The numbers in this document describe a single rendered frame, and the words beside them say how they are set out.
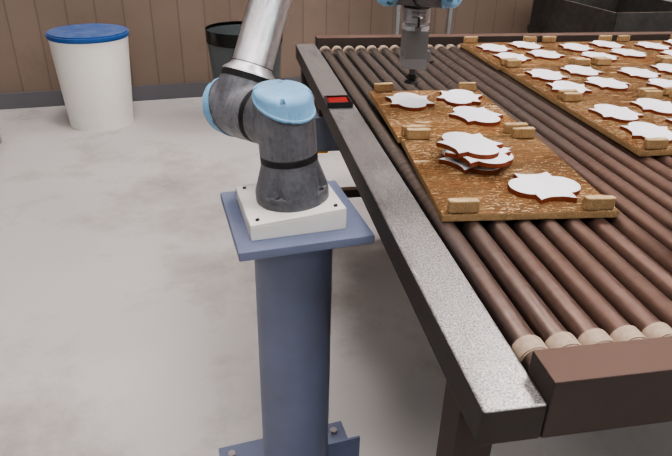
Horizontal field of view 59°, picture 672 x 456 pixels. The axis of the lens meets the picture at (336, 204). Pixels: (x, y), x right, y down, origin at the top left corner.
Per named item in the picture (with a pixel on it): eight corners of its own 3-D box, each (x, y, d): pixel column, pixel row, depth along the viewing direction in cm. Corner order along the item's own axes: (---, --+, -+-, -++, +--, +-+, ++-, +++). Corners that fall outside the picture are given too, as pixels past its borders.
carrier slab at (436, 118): (397, 143, 148) (398, 137, 147) (369, 95, 184) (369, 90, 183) (530, 140, 152) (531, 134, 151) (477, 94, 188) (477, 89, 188)
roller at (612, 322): (625, 378, 82) (634, 351, 79) (352, 55, 253) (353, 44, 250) (657, 375, 82) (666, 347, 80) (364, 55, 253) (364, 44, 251)
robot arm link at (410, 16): (428, 5, 164) (433, 10, 157) (426, 22, 166) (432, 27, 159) (401, 5, 164) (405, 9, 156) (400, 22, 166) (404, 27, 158)
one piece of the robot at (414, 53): (441, 18, 157) (435, 78, 165) (435, 12, 165) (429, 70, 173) (405, 17, 157) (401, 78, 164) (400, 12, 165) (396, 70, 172)
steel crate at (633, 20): (598, 77, 578) (617, -10, 542) (694, 113, 479) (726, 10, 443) (512, 82, 552) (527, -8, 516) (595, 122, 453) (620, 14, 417)
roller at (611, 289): (657, 375, 82) (667, 347, 80) (364, 55, 253) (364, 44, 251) (689, 371, 83) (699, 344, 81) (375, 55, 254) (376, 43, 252)
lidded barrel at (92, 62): (142, 108, 459) (131, 22, 430) (138, 131, 413) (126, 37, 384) (69, 112, 447) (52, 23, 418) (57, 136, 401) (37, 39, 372)
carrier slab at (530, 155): (441, 222, 111) (442, 214, 111) (400, 143, 148) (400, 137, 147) (618, 217, 114) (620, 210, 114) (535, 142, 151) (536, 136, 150)
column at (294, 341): (238, 575, 142) (212, 273, 103) (218, 450, 175) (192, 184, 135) (385, 533, 153) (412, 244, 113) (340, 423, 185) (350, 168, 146)
